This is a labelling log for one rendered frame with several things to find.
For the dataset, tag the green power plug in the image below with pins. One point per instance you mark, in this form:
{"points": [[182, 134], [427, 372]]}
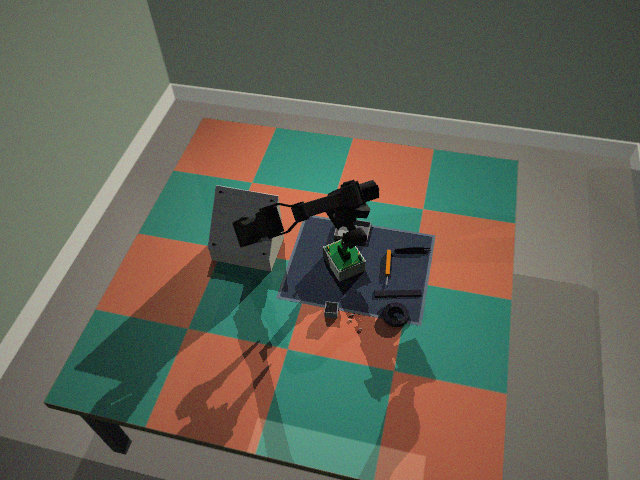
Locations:
{"points": [[343, 247]]}

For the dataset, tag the green circuit board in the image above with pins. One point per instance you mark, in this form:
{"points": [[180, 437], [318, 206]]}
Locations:
{"points": [[338, 259]]}

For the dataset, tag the dark blue work mat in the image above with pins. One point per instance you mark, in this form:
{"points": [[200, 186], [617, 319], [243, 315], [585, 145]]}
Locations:
{"points": [[308, 278]]}

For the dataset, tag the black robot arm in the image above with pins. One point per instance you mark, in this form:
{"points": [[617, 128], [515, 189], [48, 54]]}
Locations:
{"points": [[267, 223]]}

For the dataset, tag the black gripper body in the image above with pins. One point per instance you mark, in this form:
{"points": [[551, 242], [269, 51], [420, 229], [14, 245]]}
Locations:
{"points": [[355, 236]]}

